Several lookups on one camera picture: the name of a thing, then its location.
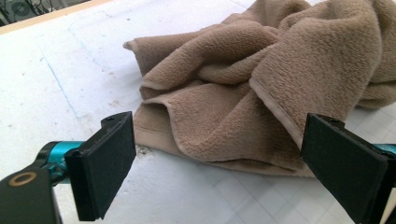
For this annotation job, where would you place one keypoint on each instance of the white foam board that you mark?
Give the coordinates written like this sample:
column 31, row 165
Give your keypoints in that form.
column 46, row 93

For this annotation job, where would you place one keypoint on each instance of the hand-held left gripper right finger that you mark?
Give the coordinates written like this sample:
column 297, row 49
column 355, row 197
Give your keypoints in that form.
column 342, row 165

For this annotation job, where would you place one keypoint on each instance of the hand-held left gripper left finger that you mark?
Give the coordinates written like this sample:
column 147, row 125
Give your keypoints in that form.
column 99, row 168

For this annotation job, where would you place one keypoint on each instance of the brown terry towel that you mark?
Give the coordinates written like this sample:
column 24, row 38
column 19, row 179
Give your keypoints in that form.
column 233, row 124

